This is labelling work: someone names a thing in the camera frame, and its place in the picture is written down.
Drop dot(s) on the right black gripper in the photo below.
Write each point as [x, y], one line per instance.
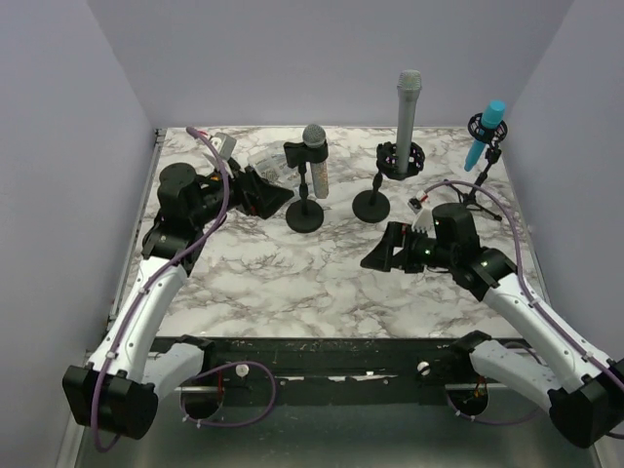
[381, 255]

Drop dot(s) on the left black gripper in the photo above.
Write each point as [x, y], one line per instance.
[256, 195]

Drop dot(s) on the black round-base mic stand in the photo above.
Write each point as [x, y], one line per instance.
[303, 216]

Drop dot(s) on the glitter handle microphone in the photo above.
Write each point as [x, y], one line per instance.
[315, 140]

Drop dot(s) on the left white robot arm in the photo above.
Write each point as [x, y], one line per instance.
[120, 388]

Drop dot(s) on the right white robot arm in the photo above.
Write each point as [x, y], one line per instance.
[579, 385]

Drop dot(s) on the black tripod mic stand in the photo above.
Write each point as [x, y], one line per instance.
[469, 199]

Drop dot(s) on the tall grey microphone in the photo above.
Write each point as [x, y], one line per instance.
[408, 88]

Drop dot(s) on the blue microphone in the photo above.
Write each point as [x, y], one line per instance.
[485, 128]

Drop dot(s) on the clear plastic screw box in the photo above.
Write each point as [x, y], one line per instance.
[271, 164]

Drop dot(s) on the black shock-mount mic stand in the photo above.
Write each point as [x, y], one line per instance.
[372, 206]

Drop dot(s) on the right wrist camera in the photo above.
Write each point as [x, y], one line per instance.
[423, 219]

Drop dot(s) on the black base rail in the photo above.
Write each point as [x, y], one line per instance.
[321, 372]

